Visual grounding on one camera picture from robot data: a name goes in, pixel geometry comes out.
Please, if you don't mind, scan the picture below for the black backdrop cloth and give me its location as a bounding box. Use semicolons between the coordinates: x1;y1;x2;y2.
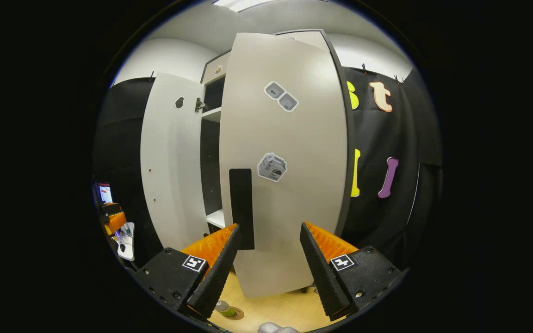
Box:
93;65;443;270

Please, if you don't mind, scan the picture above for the grey cabinet door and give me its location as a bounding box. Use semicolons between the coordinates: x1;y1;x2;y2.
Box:
219;32;355;297
140;73;209;250

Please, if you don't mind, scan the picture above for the white flat object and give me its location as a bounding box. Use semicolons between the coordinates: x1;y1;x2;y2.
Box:
116;224;136;261

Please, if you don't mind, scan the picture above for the green label bottle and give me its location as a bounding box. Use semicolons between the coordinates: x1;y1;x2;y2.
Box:
215;300;238;319

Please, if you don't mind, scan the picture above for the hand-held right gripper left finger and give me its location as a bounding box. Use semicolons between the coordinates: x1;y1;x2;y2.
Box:
135;224;242;320

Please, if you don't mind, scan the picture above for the computer monitor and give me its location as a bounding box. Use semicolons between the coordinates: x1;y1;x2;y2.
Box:
95;182;114;205

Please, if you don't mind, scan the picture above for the grey cabinet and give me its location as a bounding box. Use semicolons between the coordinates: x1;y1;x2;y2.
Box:
200;29;356;236

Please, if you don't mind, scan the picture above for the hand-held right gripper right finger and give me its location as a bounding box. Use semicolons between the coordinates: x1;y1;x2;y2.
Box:
300;222;409;321

